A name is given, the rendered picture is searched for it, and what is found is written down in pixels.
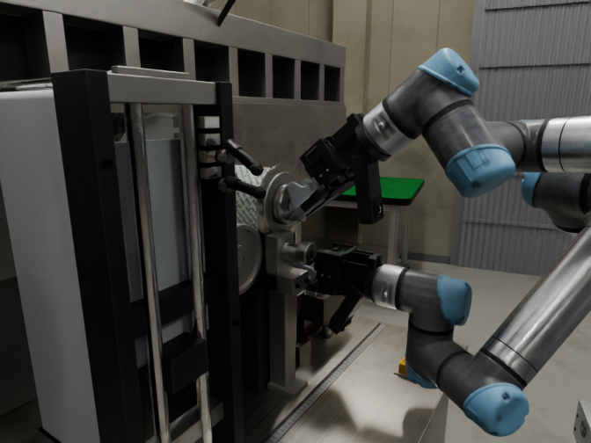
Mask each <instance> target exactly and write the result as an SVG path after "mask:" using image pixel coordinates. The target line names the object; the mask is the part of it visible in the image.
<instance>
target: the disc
mask: <svg viewBox="0 0 591 443"><path fill-rule="evenodd" d="M282 172H288V173H291V174H292V175H293V176H294V177H295V178H296V180H297V182H298V184H299V185H301V183H302V179H301V176H300V174H299V173H298V171H297V169H296V168H295V167H294V166H293V165H291V164H289V163H278V164H276V165H275V166H273V167H272V168H271V169H270V170H269V171H268V172H267V173H266V175H265V176H264V178H263V180H262V182H261V184H260V186H262V187H263V188H264V189H265V190H267V188H268V186H269V184H270V183H271V181H272V180H273V178H274V177H275V176H276V175H278V174H279V173H282ZM264 200H265V198H264V199H261V200H256V217H257V223H258V226H259V230H260V232H261V234H262V236H263V237H265V236H266V235H268V234H271V233H273V232H272V231H271V230H270V229H269V228H268V226H267V225H266V220H265V216H264ZM298 225H299V221H296V222H295V225H294V226H293V228H292V229H291V230H290V231H293V234H294V232H295V231H296V229H297V227H298Z"/></svg>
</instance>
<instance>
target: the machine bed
mask: <svg viewBox="0 0 591 443"><path fill-rule="evenodd" d="M379 323H384V324H387V326H386V327H385V328H384V329H383V330H382V331H381V332H380V333H379V335H378V336H377V337H376V338H375V339H374V340H373V341H372V342H371V343H370V344H369V345H368V346H367V347H366V349H365V350H364V351H363V352H362V353H361V354H360V355H359V356H358V357H357V358H356V359H355V360H354V361H353V363H352V364H351V365H350V366H349V367H348V368H347V369H346V370H345V371H344V372H343V373H342V374H341V375H340V376H339V378H338V379H337V380H336V381H335V382H334V383H333V384H332V385H331V386H330V387H329V388H328V389H327V390H326V391H325V392H324V393H323V395H321V396H320V397H319V398H318V399H317V400H316V402H314V403H313V404H312V406H311V407H310V408H309V409H308V410H307V411H306V412H305V413H304V414H303V415H302V416H301V417H300V418H299V420H298V421H297V422H296V423H295V424H294V425H293V426H292V427H291V428H290V429H289V430H288V431H287V432H286V434H285V435H284V436H283V437H282V438H281V439H280V440H279V441H278V442H277V443H427V441H428V439H429V437H430V435H431V433H432V431H433V429H434V427H435V425H436V422H437V420H438V418H439V416H440V415H441V412H442V410H443V408H444V406H445V404H446V402H447V401H448V397H447V396H446V395H445V394H444V393H443V392H441V391H440V390H439V389H426V388H423V387H421V386H420V385H419V384H415V383H413V382H412V381H411V380H410V379H407V378H405V377H402V376H399V375H396V374H394V372H395V371H396V370H397V368H398V366H399V362H400V361H401V360H402V358H403V357H404V356H405V349H406V341H407V330H408V329H407V328H405V327H401V326H397V325H395V324H391V323H386V322H382V321H379V320H376V319H372V318H369V317H365V316H360V315H356V314H354V316H353V318H352V322H351V323H350V324H349V326H348V327H347V328H346V329H345V330H344V331H343V332H342V331H341V332H340V333H338V334H337V335H336V334H335V333H334V336H333V338H328V339H326V338H321V337H320V336H319V333H318V334H317V335H316V336H315V337H314V338H313V339H312V340H311V341H310V356H309V358H308V359H306V360H305V361H304V362H303V363H302V364H301V365H297V364H295V376H297V377H300V378H302V379H304V380H306V381H308V386H307V387H306V388H305V389H304V390H303V391H302V392H301V393H300V394H299V395H298V396H297V397H296V398H295V399H291V398H289V397H287V396H284V395H282V394H279V393H277V392H275V391H272V390H271V389H269V388H268V387H267V386H266V387H265V388H264V389H262V390H261V391H260V392H256V391H254V390H252V389H249V388H247V387H245V386H243V406H244V443H260V442H261V441H262V440H263V439H264V438H265V437H266V436H267V435H268V434H269V433H270V432H271V431H272V430H273V429H274V428H275V427H276V426H277V425H278V424H279V423H280V422H281V421H282V420H283V419H284V418H285V417H286V416H287V415H288V414H289V413H290V412H291V411H292V410H293V409H294V408H295V407H296V406H297V405H298V404H299V403H300V402H301V401H302V400H303V399H304V398H305V397H306V396H307V395H308V394H309V393H310V392H311V391H312V390H313V389H314V388H315V387H316V386H317V385H318V384H319V383H320V382H321V381H322V380H323V379H324V378H325V377H326V376H327V375H328V374H329V373H330V372H331V371H332V370H333V369H334V368H335V367H336V366H337V365H338V364H339V363H340V362H341V361H342V360H343V359H344V358H345V357H346V356H347V355H348V354H349V353H350V352H351V351H352V350H353V349H354V348H355V347H356V346H357V345H358V344H359V343H360V342H361V341H362V340H363V339H364V338H365V337H366V336H367V335H368V334H369V333H370V332H371V331H372V330H373V329H374V328H375V327H376V326H377V325H378V324H379ZM138 378H139V386H140V395H141V404H142V420H143V429H144V438H145V442H146V441H147V440H149V439H151V438H152V437H153V436H155V432H154V422H153V413H152V404H151V394H150V383H149V382H148V381H146V376H145V367H144V366H143V367H140V368H139V369H138ZM167 397H168V408H169V419H170V423H172V422H173V421H174V420H176V419H177V418H179V417H180V416H181V415H183V414H184V413H185V412H187V411H188V410H190V409H191V408H192V407H194V405H195V404H197V397H196V384H195V381H193V382H192V383H190V384H189V385H187V386H186V387H184V388H183V389H181V390H180V391H179V392H177V393H176V394H174V395H173V394H171V393H169V392H167ZM40 427H42V421H41V416H40V406H39V401H38V397H37V398H35V399H33V400H32V401H30V402H28V403H25V404H23V405H21V406H20V407H18V408H17V409H15V410H12V411H10V412H8V413H6V414H4V415H2V416H1V417H0V443H54V442H53V441H52V440H51V439H49V438H48V437H47V436H45V435H44V434H43V433H42V432H40V431H39V430H38V428H40Z"/></svg>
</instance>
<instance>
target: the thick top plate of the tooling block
mask: <svg viewBox="0 0 591 443"><path fill-rule="evenodd" d="M303 292H304V313H303V314H302V315H300V316H299V317H298V318H301V319H303V320H307V321H310V322H313V323H318V324H321V325H325V324H326V323H328V322H329V321H330V319H331V317H332V315H333V314H334V313H335V312H336V311H337V310H338V308H339V306H340V304H341V303H342V302H343V300H344V299H345V297H346V296H343V295H328V294H324V295H317V296H316V297H313V296H310V295H307V294H306V290H305V289H304V290H303Z"/></svg>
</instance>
